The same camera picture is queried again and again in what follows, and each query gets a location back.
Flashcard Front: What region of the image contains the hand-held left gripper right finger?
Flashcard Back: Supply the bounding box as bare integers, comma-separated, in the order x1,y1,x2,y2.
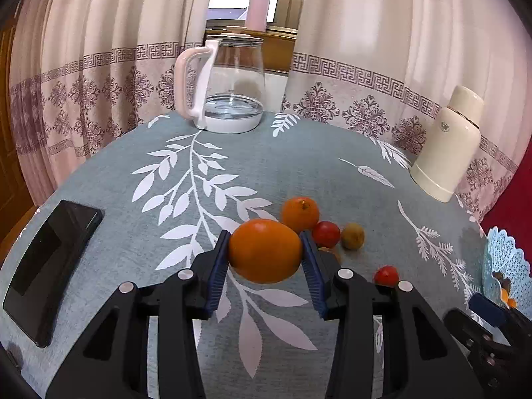
298,231,485,399

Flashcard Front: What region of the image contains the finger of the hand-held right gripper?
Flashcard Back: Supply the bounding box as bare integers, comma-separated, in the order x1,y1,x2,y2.
444,308,493,366
469,293,508,327

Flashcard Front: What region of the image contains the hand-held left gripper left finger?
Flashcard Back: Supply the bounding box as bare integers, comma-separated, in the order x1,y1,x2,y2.
45,229,232,399

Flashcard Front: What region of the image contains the round orange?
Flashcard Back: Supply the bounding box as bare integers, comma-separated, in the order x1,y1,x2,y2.
228,218,303,284
281,197,321,234

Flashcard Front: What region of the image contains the light blue plastic basket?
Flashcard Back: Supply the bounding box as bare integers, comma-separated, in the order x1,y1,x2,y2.
482,227,532,312

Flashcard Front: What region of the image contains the yellow-green round fruit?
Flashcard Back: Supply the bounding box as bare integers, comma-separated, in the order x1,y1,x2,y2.
341,223,365,251

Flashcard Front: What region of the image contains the red tomato with stem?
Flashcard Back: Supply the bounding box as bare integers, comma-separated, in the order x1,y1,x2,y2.
373,265,400,287

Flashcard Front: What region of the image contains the grey leaf-print tablecloth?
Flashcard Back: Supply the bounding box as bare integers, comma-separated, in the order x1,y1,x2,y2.
0,110,499,399

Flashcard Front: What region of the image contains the red cloth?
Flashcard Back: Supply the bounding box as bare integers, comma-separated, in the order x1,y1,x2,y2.
480,137,532,250

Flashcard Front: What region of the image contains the cream thermos jug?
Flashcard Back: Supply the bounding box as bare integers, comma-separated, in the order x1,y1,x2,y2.
409,85,485,203

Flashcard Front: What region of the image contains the black smartphone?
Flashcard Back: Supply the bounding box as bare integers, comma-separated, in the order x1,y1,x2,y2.
2,199,104,348

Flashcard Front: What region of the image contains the wooden windowsill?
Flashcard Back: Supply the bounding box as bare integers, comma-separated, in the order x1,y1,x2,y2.
205,27,298,73

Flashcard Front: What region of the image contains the beige patterned curtain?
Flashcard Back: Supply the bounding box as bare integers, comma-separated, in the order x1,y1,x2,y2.
283,0,528,221
8,0,221,200

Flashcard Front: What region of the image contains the wooden door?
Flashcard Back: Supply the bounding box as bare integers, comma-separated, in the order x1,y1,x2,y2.
0,21,36,250

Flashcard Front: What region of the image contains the pink bottle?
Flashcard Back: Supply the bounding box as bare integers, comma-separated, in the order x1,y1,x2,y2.
244,0,273,32

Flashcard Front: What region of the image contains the glass kettle with white handle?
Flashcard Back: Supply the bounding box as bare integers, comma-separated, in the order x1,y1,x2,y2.
174,32,266,134

